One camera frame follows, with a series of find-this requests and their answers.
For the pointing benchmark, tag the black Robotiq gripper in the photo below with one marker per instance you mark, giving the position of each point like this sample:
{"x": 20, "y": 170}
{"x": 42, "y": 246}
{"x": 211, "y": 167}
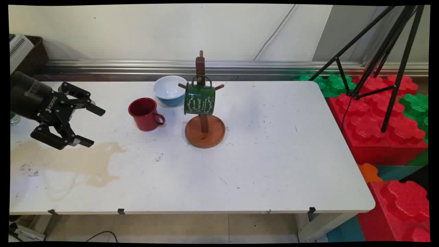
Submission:
{"x": 37, "y": 97}

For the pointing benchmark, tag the green enamel mug white print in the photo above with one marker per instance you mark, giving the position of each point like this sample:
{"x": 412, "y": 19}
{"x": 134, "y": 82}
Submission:
{"x": 199, "y": 101}

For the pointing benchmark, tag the green glass object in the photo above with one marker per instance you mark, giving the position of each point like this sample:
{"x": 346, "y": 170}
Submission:
{"x": 14, "y": 118}

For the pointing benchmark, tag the dark brown basket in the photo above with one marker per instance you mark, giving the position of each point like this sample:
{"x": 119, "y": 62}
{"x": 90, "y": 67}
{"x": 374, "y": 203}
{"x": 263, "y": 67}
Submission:
{"x": 37, "y": 55}

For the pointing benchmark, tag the red ceramic mug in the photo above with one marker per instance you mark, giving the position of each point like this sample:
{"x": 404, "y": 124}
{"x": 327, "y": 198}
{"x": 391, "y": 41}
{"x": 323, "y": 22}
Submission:
{"x": 144, "y": 116}

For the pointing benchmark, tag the white bowl blue outside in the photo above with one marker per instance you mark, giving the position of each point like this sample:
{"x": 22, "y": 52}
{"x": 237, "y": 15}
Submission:
{"x": 168, "y": 90}

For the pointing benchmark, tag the brown wooden mug tree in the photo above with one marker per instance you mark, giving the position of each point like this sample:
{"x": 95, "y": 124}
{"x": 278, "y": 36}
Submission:
{"x": 205, "y": 135}

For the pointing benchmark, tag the green foam block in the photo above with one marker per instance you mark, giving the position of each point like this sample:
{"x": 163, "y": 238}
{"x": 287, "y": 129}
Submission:
{"x": 416, "y": 106}
{"x": 331, "y": 85}

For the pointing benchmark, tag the white table leg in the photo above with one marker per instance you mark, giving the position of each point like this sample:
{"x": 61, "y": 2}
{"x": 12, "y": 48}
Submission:
{"x": 322, "y": 228}

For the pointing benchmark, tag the teal foam mat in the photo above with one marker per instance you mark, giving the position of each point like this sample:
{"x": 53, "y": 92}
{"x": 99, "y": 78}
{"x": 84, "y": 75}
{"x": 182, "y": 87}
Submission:
{"x": 344, "y": 231}

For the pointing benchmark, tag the large red foam block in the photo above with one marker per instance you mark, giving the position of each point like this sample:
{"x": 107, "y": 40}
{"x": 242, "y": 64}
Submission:
{"x": 370, "y": 137}

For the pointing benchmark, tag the orange foam piece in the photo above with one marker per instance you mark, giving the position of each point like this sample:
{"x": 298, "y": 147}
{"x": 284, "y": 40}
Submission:
{"x": 368, "y": 171}

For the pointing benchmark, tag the black tripod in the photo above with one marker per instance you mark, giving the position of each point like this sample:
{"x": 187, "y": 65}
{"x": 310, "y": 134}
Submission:
{"x": 399, "y": 68}

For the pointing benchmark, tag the aluminium wall rail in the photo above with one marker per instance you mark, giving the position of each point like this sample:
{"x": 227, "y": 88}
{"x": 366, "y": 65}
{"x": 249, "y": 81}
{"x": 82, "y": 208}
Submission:
{"x": 144, "y": 68}

